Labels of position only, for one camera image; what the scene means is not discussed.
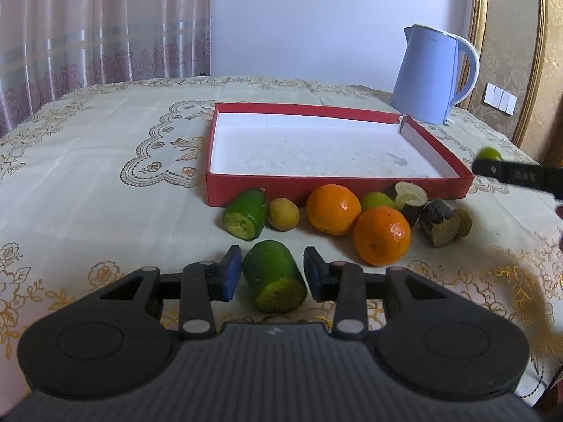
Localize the green cucumber piece cut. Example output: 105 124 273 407
242 240 307 314

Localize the orange mandarin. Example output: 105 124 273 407
305 184 362 236
352 206 411 267

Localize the green cucumber end piece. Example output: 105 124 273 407
222 188 268 241

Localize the small yellow-brown round fruit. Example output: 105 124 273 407
267 198 301 231

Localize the green tomato with stem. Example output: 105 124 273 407
476 147 503 161

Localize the floral embroidered tablecloth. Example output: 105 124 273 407
1 77 562 411

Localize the red cardboard box tray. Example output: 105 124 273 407
205 103 474 207

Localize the blue electric kettle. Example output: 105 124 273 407
390 24 480 125

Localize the pink floral curtain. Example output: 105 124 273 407
1 0 211 133

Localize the white wall switch panel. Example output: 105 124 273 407
483 83 517 115

